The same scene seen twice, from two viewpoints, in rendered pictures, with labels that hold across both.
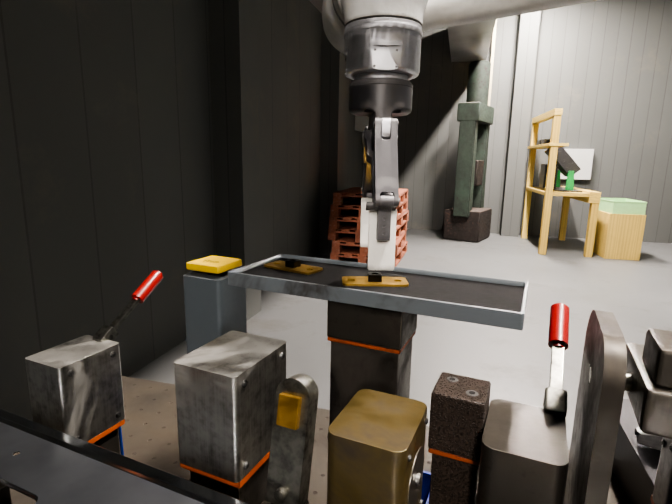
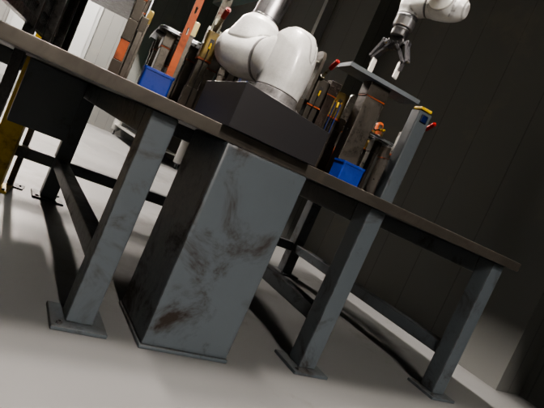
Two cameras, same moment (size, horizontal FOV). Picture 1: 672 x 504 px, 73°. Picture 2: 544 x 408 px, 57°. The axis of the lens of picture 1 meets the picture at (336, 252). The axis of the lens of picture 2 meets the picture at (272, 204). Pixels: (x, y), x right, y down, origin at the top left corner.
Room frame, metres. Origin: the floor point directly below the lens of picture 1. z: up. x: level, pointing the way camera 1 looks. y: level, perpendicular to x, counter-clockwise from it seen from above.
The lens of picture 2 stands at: (1.96, -1.77, 0.64)
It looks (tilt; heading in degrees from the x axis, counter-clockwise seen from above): 4 degrees down; 134
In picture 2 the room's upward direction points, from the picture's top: 24 degrees clockwise
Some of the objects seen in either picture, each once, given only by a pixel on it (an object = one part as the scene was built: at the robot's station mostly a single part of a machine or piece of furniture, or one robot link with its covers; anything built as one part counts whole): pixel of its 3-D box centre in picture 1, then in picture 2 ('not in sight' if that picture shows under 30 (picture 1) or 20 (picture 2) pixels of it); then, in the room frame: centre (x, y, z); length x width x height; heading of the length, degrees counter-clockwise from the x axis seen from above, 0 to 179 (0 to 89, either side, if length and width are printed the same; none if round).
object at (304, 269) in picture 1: (293, 264); not in sight; (0.64, 0.06, 1.17); 0.08 x 0.04 x 0.01; 58
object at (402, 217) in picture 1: (371, 224); not in sight; (6.16, -0.47, 0.46); 1.28 x 0.89 x 0.91; 165
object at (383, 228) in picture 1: (384, 218); not in sight; (0.48, -0.05, 1.25); 0.03 x 0.01 x 0.05; 1
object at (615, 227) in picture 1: (579, 182); not in sight; (7.15, -3.77, 1.03); 1.59 x 1.42 x 2.06; 165
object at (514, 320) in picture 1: (374, 283); (378, 83); (0.57, -0.05, 1.16); 0.37 x 0.14 x 0.02; 66
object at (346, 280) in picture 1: (374, 278); not in sight; (0.57, -0.05, 1.17); 0.08 x 0.04 x 0.01; 91
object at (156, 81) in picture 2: not in sight; (154, 83); (0.32, -0.88, 0.75); 0.11 x 0.10 x 0.09; 66
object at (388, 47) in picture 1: (382, 56); (404, 23); (0.57, -0.05, 1.44); 0.09 x 0.09 x 0.06
